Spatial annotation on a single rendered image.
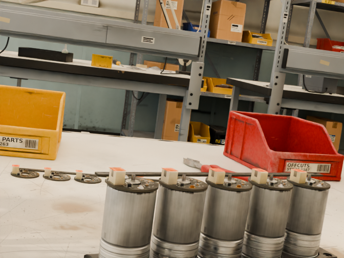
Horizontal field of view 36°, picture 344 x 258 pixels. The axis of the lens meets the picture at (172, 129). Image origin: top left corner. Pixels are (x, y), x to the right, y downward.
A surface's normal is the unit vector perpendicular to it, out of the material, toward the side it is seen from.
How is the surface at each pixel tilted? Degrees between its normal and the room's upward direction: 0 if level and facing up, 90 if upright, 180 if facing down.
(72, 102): 90
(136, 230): 90
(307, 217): 90
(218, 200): 90
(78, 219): 0
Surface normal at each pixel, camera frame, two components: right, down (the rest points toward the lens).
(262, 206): -0.33, 0.10
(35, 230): 0.13, -0.98
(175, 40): 0.22, 0.17
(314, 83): -0.84, -0.03
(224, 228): -0.07, 0.14
